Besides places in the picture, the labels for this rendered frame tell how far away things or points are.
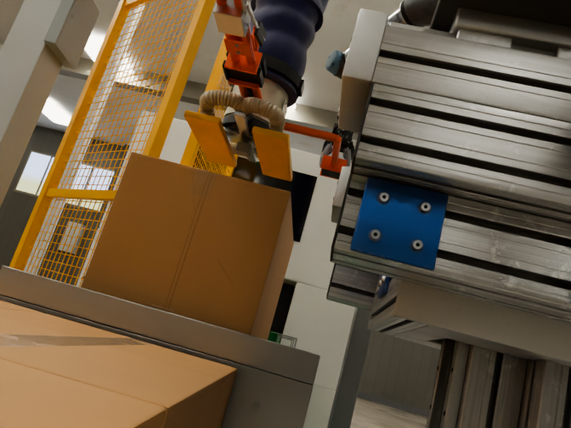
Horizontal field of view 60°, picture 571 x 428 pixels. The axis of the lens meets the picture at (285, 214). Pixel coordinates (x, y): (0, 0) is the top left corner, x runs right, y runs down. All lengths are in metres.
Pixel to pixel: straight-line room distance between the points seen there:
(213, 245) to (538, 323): 0.72
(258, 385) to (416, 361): 9.76
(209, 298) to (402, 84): 0.72
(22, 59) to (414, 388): 9.61
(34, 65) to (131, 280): 1.27
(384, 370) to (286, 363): 9.64
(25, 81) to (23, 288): 1.19
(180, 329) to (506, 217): 0.71
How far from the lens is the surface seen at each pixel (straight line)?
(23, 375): 0.41
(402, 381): 10.72
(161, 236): 1.18
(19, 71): 2.26
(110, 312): 1.11
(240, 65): 1.27
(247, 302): 1.12
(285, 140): 1.31
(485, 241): 0.57
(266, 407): 1.06
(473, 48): 0.61
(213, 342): 1.06
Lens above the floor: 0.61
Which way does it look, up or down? 14 degrees up
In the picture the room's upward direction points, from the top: 16 degrees clockwise
